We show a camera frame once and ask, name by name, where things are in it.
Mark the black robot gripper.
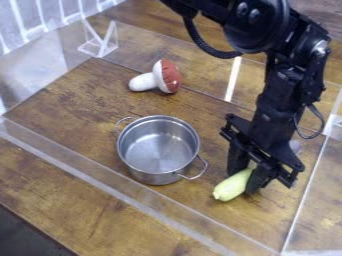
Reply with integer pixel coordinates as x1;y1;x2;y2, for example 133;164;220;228
218;71;325;195

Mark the green handled metal spoon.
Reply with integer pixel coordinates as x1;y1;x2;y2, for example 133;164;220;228
210;139;304;202

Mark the small stainless steel pot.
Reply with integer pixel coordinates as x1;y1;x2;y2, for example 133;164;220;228
113;115;208;186

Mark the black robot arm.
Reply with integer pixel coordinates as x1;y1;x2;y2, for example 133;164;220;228
160;0;329;194

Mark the red white toy mushroom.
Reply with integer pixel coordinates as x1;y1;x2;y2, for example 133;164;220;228
128;59;181;93

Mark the clear acrylic enclosure wall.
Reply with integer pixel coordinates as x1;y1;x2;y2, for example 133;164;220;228
0;0;342;256

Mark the clear acrylic triangular bracket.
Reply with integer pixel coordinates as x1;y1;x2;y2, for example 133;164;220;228
77;20;118;58

